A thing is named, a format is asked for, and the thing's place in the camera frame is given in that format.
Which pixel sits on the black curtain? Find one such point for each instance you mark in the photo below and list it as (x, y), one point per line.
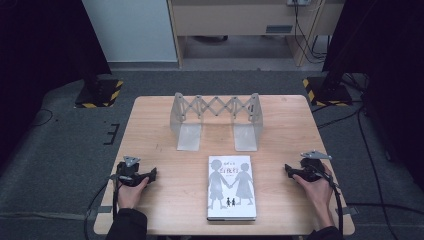
(390, 50)
(36, 60)

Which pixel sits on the light wooden desk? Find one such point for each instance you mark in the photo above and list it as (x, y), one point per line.
(230, 20)

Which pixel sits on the person's left hand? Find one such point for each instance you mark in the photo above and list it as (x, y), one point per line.
(130, 196)

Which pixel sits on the white book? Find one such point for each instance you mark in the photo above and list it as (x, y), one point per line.
(231, 186)

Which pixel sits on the person's right hand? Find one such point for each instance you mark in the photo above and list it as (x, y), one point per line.
(320, 193)

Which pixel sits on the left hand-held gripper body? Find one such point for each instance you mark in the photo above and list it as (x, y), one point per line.
(128, 173)

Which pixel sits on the white power strip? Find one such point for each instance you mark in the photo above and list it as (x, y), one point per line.
(298, 2)

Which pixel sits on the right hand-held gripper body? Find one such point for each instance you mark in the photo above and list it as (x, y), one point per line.
(311, 170)

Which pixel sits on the black stand with striped base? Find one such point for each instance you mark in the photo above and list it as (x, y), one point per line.
(100, 93)
(328, 91)

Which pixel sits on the expandable metal bookend rack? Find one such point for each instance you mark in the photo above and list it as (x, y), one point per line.
(216, 106)

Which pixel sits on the white cabinet panel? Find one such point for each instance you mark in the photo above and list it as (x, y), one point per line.
(130, 30)

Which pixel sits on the grey tape piece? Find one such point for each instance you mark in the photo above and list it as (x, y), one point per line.
(105, 209)
(347, 211)

